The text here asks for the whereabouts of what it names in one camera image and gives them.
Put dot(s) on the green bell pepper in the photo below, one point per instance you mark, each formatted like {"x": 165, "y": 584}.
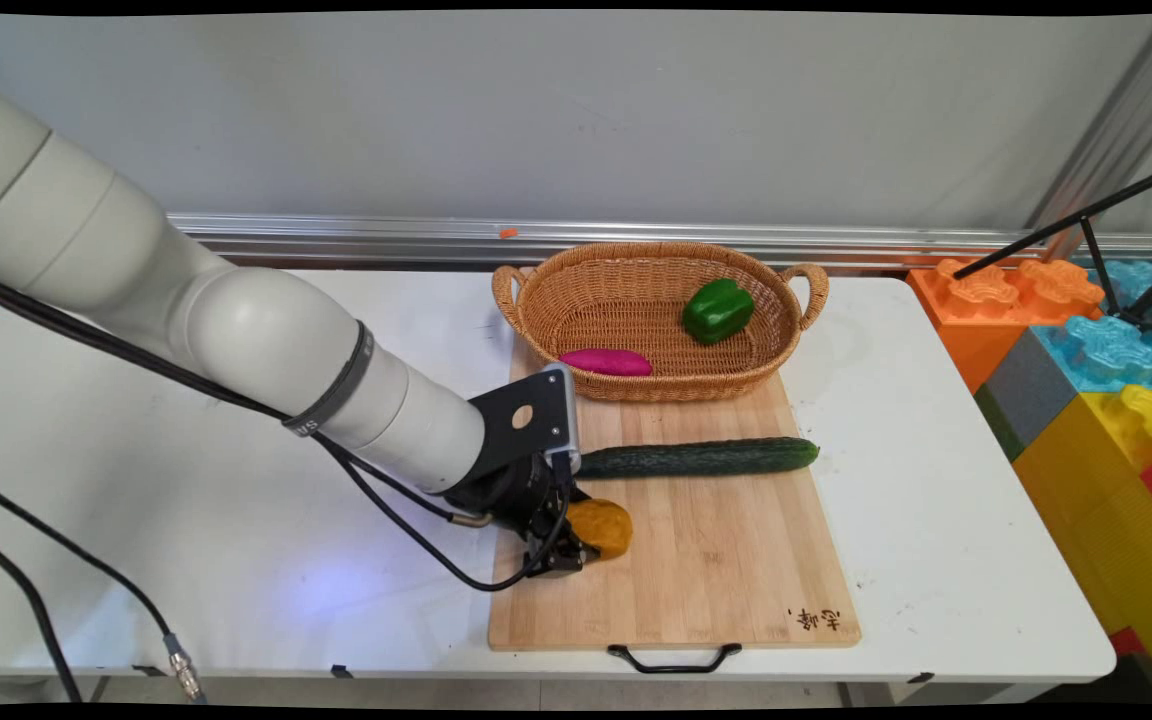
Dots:
{"x": 718, "y": 310}

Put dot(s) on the green cucumber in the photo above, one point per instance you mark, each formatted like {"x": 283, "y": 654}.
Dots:
{"x": 696, "y": 458}

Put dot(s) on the aluminium wall rail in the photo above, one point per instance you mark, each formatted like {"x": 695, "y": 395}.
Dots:
{"x": 736, "y": 240}

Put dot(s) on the bamboo cutting board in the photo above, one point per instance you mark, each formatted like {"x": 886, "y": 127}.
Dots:
{"x": 696, "y": 560}

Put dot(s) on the black wrist camera mount plate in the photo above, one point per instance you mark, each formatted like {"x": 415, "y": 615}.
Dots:
{"x": 516, "y": 420}

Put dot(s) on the grey foam block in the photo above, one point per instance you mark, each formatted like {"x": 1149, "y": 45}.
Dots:
{"x": 1026, "y": 390}

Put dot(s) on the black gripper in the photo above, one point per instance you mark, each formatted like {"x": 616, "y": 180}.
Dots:
{"x": 516, "y": 495}

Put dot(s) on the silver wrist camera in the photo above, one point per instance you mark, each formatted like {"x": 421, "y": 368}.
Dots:
{"x": 566, "y": 410}

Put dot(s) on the black tripod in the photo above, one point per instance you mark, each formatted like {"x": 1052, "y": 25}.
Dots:
{"x": 1096, "y": 240}

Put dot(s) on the orange foam block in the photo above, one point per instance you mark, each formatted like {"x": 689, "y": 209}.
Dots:
{"x": 966, "y": 320}

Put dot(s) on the blue foam block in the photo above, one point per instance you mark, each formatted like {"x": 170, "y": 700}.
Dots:
{"x": 1106, "y": 350}

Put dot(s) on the purple sweet potato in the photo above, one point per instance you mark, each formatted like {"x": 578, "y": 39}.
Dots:
{"x": 606, "y": 362}

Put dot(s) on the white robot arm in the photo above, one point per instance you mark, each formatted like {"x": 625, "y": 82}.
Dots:
{"x": 236, "y": 330}

